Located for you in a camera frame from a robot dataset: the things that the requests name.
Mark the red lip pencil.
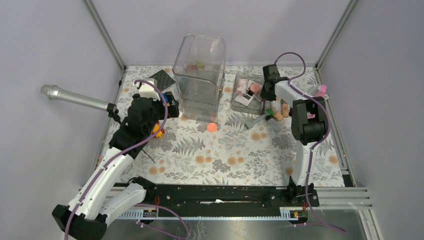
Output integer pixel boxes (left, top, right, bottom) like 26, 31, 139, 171
260, 99, 266, 112

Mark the clear pink nail box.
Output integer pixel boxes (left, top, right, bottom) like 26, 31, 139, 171
236, 78, 249, 95

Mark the beige foundation tube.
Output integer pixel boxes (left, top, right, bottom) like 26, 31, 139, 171
281, 100, 290, 118

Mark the white eyelash card packet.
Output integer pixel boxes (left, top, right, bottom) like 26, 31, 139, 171
234, 80, 262, 107

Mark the clear acrylic organizer box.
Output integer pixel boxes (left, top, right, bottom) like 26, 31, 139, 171
172, 34, 227, 123

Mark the pink round sponge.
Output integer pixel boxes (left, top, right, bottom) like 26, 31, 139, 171
249, 83, 262, 95

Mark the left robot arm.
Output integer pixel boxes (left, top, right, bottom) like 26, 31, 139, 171
52, 79, 180, 240

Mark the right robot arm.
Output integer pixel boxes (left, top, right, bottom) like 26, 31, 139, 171
260, 64, 331, 208

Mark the beige makeup sponge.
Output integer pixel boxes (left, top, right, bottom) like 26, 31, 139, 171
273, 111, 284, 122

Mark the yellow red toy block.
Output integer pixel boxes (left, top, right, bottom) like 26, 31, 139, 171
152, 121, 165, 138

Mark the dark grey building plate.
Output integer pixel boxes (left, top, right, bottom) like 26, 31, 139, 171
150, 69, 175, 92

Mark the pink stand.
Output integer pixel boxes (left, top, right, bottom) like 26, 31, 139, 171
307, 84, 328, 100

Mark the grey square tube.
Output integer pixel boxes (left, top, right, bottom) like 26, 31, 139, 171
244, 108, 274, 130

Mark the red yellow toy piece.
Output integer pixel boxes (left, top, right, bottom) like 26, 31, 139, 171
184, 64, 206, 73

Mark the orange round sponge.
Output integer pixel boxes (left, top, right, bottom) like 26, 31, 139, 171
206, 122, 218, 133

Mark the silver microphone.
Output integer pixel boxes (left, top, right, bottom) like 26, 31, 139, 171
40, 84, 119, 115

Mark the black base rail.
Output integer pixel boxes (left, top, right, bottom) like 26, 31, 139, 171
142, 184, 320, 218

